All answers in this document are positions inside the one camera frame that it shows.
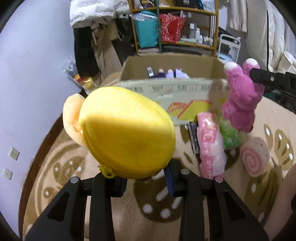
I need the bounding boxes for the pink plush bear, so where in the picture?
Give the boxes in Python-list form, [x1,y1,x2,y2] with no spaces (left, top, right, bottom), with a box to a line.
[221,58,265,133]

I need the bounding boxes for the beige patterned blanket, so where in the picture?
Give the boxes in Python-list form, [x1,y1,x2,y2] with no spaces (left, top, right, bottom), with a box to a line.
[25,97,295,240]

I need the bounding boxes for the white puffer jacket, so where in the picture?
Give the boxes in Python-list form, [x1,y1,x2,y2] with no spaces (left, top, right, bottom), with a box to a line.
[69,0,130,29]

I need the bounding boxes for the wooden bookshelf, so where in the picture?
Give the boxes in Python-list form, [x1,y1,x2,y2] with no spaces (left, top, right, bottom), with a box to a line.
[128,1,219,57]

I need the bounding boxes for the wall socket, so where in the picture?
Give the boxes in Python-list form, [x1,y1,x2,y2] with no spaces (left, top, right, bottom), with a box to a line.
[9,147,20,161]
[3,168,13,180]

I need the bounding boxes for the purple plush doll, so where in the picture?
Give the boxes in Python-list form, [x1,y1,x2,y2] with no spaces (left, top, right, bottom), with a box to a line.
[151,69,190,79]

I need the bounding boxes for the red patterned gift bag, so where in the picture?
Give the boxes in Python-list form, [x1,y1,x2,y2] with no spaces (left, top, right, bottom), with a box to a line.
[159,14,186,43]

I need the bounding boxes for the white rolling cart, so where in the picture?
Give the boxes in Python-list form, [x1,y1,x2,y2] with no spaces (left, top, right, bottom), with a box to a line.
[217,34,241,63]

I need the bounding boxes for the wall socket upper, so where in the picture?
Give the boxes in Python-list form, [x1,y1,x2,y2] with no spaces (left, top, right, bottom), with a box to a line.
[9,147,20,161]

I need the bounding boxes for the green pole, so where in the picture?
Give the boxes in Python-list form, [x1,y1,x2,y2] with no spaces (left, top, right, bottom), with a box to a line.
[156,0,163,53]

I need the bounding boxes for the person's hand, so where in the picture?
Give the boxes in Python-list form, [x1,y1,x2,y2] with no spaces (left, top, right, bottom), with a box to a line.
[264,164,295,240]

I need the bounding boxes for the beige trousers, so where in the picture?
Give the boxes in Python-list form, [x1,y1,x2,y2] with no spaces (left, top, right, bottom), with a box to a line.
[92,21,122,82]

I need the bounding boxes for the wall socket lower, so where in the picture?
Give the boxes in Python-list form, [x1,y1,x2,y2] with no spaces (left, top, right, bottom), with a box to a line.
[3,168,13,180]

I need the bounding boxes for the cardboard box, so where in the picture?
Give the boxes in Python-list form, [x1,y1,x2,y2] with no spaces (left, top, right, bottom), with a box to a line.
[118,53,229,125]

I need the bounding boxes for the pink tissue pack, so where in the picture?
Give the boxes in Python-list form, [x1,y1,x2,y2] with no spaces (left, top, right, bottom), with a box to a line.
[197,113,227,179]

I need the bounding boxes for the plastic bag with toys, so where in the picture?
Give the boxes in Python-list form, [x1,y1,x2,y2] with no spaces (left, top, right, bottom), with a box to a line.
[63,59,98,95]

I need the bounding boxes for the yellow plush pouch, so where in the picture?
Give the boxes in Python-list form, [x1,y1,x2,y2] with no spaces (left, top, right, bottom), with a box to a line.
[63,86,176,179]

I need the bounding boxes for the pink swirl roll plush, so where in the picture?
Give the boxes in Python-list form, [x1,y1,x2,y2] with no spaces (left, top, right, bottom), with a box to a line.
[240,137,270,177]

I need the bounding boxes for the teal shopping bag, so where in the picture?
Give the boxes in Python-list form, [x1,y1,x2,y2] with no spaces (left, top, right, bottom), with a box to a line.
[132,11,159,48]

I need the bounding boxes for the black booklet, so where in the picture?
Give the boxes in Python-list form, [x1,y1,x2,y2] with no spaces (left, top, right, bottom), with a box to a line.
[188,121,200,154]

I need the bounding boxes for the green tissue pack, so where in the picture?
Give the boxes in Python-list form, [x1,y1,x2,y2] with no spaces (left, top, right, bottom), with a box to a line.
[218,115,241,150]

